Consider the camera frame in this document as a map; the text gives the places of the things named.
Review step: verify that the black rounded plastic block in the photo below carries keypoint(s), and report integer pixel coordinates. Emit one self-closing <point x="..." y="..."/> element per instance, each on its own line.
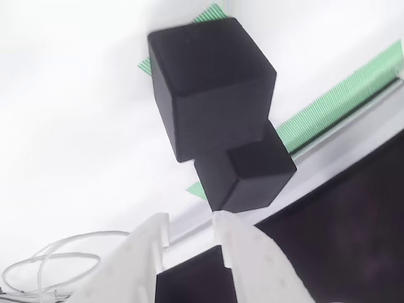
<point x="252" y="176"/>
<point x="211" y="88"/>

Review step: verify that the green striped square marker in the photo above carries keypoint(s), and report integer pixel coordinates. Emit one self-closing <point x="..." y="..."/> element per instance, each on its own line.
<point x="208" y="14"/>

